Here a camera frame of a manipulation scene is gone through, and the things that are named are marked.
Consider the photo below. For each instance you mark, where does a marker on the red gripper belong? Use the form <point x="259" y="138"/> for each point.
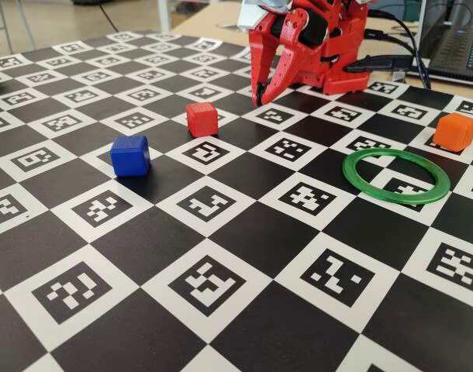
<point x="264" y="46"/>

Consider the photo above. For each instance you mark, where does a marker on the cardboard box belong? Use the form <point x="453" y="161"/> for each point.
<point x="180" y="19"/>

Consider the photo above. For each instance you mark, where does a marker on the white table leg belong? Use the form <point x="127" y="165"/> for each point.
<point x="164" y="15"/>

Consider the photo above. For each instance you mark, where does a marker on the dark laptop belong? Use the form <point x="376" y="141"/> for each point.
<point x="453" y="50"/>

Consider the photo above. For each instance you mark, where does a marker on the blue cube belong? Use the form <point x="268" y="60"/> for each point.
<point x="130" y="157"/>

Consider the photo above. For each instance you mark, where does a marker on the black white marker checkerboard mat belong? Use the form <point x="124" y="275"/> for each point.
<point x="259" y="240"/>

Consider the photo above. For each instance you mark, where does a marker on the grey metal furniture frame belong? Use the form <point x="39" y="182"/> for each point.
<point x="5" y="27"/>

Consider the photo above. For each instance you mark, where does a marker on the red robot arm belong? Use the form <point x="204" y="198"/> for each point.
<point x="349" y="38"/>

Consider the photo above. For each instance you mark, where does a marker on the orange cube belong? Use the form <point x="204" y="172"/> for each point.
<point x="453" y="133"/>

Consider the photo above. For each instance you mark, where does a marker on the red cube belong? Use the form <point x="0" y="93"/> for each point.
<point x="201" y="120"/>

